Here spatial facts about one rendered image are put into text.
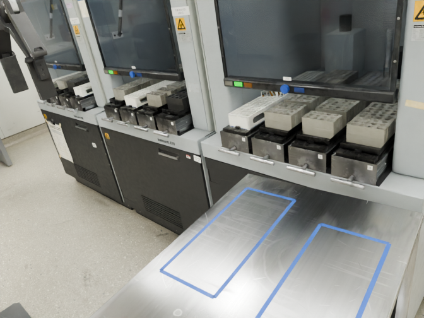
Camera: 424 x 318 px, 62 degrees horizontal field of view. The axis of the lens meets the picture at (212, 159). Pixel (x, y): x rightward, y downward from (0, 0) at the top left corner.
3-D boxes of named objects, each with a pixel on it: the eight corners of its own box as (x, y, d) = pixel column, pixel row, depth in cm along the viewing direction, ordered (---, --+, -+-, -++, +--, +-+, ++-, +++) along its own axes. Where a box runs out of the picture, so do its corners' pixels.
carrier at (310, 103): (314, 115, 132) (313, 100, 129) (312, 118, 131) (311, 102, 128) (287, 111, 139) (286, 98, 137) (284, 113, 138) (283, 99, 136)
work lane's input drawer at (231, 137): (307, 93, 182) (307, 76, 177) (333, 95, 173) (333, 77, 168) (214, 151, 137) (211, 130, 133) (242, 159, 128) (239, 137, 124)
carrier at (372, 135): (386, 146, 104) (388, 127, 101) (383, 149, 103) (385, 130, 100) (348, 139, 112) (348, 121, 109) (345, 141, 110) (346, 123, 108)
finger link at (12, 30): (13, 10, 62) (13, 4, 61) (48, 58, 61) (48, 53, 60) (-10, 14, 60) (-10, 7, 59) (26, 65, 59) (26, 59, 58)
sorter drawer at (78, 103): (155, 77, 264) (153, 65, 260) (167, 79, 255) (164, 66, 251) (66, 111, 219) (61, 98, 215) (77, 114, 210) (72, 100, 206)
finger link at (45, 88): (41, 57, 62) (43, 57, 61) (56, 94, 65) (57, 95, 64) (24, 61, 60) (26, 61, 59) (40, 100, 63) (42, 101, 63)
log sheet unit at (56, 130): (60, 158, 280) (43, 116, 264) (76, 165, 263) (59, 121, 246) (57, 159, 279) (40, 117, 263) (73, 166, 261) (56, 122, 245)
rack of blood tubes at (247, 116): (271, 103, 156) (270, 90, 153) (291, 106, 150) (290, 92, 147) (229, 129, 138) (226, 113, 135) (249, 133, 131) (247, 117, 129)
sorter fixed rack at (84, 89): (115, 83, 238) (113, 74, 235) (123, 84, 232) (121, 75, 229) (76, 97, 220) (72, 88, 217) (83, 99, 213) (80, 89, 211)
